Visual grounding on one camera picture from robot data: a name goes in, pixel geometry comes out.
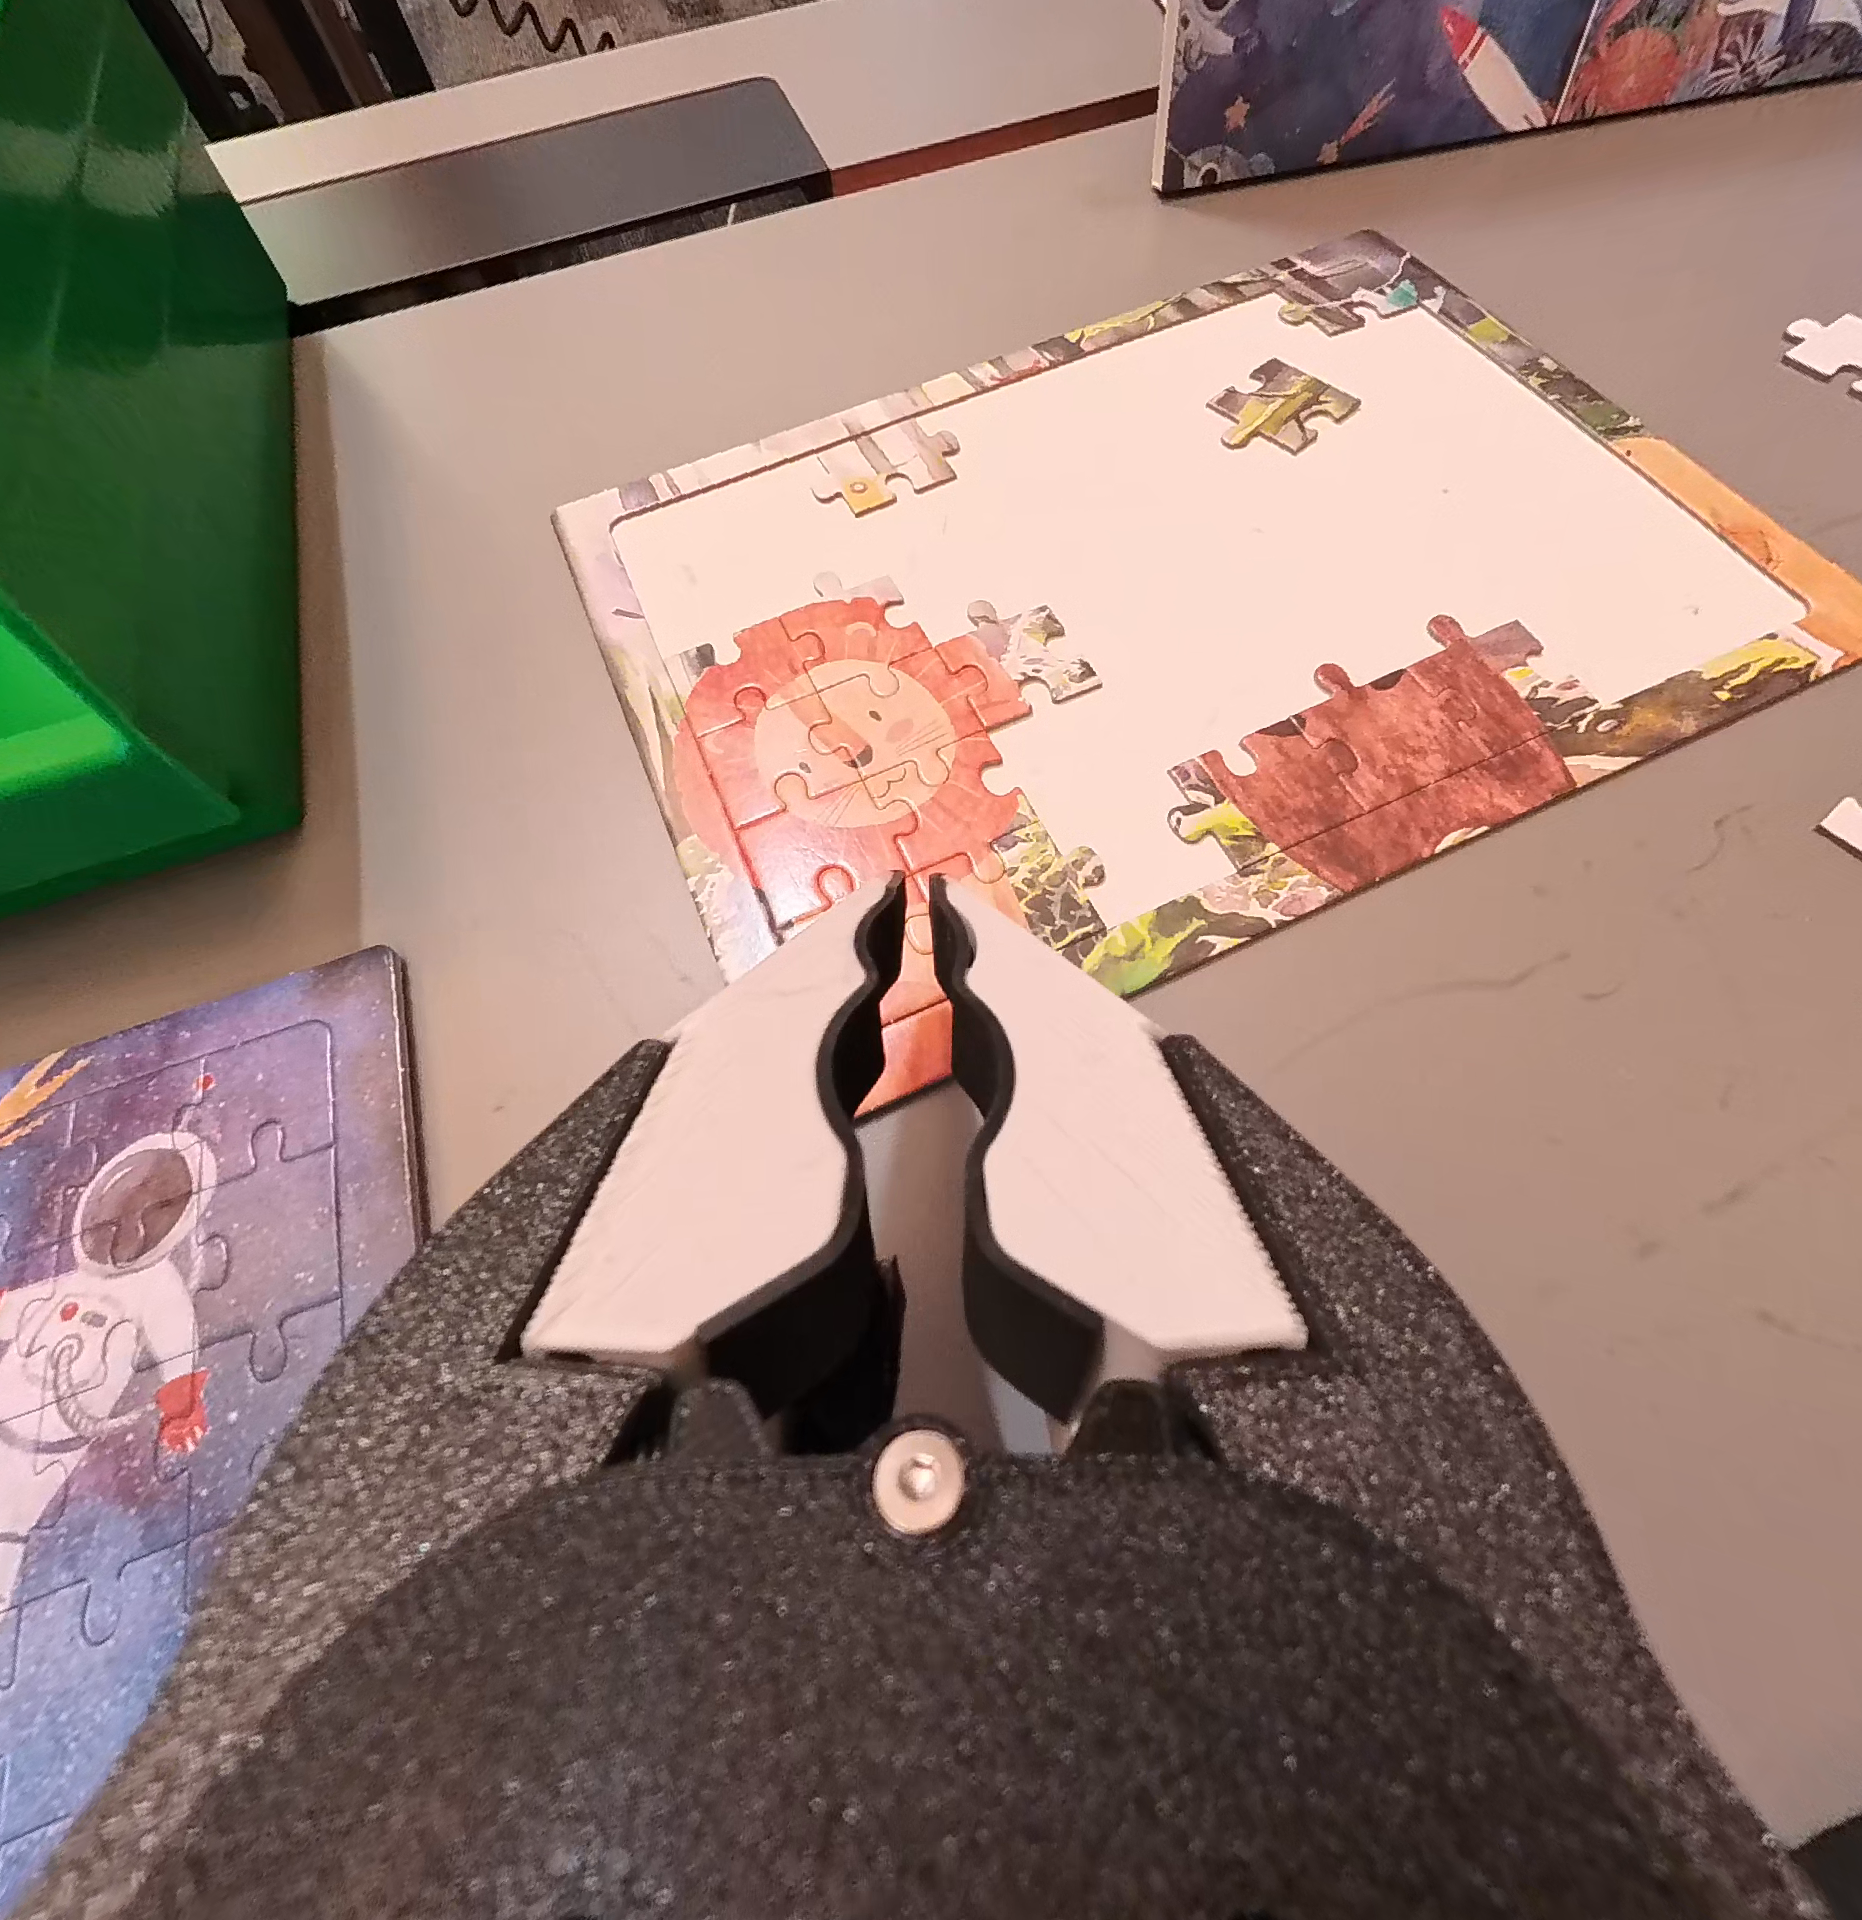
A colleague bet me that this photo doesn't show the green plastic bin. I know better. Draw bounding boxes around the green plastic bin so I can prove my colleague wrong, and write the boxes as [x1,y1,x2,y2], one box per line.
[0,0,304,926]

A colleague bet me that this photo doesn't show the lion jigsaw puzzle board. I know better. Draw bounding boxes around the lion jigsaw puzzle board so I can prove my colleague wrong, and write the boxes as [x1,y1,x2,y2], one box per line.
[553,228,1862,1120]

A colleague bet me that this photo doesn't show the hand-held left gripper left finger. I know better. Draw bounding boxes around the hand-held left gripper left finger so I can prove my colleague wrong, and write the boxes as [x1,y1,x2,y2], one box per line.
[519,875,911,1424]

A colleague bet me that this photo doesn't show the illustrated puzzle box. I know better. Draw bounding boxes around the illustrated puzzle box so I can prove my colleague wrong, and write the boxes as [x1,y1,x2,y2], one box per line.
[1151,0,1862,199]

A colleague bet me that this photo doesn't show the black flat plate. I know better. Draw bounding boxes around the black flat plate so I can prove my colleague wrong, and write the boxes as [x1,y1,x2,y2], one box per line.
[210,77,836,324]

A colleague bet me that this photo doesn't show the grey yellow-green puzzle piece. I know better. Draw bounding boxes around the grey yellow-green puzzle piece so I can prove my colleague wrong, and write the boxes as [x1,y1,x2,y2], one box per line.
[1204,362,1365,452]

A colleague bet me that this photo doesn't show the whiskered orange puzzle piece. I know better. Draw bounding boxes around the whiskered orange puzzle piece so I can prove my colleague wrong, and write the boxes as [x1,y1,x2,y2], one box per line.
[894,742,1026,843]

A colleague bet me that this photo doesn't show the assembled lion puzzle pieces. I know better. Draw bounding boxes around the assembled lion puzzle pieces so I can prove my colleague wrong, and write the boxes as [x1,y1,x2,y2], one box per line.
[667,572,1111,1120]

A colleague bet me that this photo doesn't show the grey puzzle piece yellow dot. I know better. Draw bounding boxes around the grey puzzle piece yellow dot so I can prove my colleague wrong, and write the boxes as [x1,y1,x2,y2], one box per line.
[811,421,962,520]

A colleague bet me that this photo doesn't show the white table brown edge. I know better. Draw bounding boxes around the white table brown edge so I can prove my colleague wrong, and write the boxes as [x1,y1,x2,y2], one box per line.
[202,0,1171,324]

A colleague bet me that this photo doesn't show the astronaut jigsaw puzzle board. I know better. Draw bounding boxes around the astronaut jigsaw puzzle board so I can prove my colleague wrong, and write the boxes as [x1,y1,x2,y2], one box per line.
[0,946,421,1920]

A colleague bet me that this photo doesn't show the pile of puzzle pieces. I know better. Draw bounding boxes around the pile of puzzle pieces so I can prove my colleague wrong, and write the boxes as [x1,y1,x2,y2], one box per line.
[1780,313,1862,879]

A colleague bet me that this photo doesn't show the orange puzzle piece grey knob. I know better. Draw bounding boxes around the orange puzzle piece grey knob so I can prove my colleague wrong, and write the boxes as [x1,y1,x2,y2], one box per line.
[780,572,933,677]

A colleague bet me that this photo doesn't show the orange grey foliage puzzle piece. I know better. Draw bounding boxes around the orange grey foliage puzzle piece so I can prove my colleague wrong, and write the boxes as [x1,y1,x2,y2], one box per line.
[937,599,1100,714]

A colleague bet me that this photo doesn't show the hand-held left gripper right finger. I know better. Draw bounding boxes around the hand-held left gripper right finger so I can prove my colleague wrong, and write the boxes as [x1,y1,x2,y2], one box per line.
[929,875,1306,1424]

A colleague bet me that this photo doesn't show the grey desk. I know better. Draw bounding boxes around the grey desk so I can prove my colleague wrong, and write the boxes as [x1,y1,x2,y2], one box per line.
[0,75,1862,1848]

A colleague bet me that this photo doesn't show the assembled brown trunk puzzle pieces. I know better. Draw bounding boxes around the assembled brown trunk puzzle pieces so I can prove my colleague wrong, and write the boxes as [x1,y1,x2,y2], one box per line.
[1166,615,1574,887]

